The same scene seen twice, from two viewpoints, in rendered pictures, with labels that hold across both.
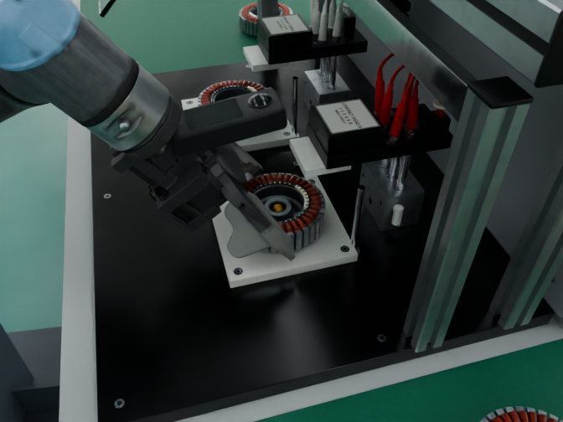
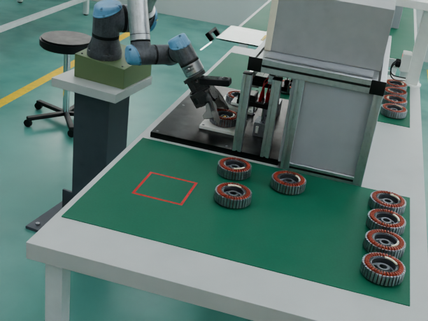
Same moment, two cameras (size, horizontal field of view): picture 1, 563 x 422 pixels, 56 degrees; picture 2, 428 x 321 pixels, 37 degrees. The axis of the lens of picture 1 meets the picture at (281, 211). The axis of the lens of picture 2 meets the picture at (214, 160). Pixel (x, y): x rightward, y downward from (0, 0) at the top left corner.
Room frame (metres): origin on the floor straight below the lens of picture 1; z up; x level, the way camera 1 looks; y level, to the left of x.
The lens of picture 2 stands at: (-1.54, -1.05, 1.69)
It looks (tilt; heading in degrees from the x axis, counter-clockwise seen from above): 25 degrees down; 28
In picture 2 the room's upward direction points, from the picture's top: 7 degrees clockwise
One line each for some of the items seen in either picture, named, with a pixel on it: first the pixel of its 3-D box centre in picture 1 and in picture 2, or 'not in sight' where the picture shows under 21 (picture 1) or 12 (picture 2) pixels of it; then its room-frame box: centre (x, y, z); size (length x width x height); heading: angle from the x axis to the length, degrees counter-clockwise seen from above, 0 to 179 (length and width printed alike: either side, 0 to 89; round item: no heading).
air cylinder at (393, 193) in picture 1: (389, 192); (261, 127); (0.50, -0.14, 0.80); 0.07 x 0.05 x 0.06; 16
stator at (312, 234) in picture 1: (277, 211); (224, 118); (0.46, 0.00, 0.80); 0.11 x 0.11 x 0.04
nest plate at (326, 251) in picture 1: (277, 226); (223, 123); (0.46, 0.00, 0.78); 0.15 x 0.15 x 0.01; 16
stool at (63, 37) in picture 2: not in sight; (68, 79); (1.44, 1.68, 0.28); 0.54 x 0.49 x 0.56; 106
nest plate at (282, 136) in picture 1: (236, 120); (238, 104); (0.70, 0.07, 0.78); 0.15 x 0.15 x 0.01; 16
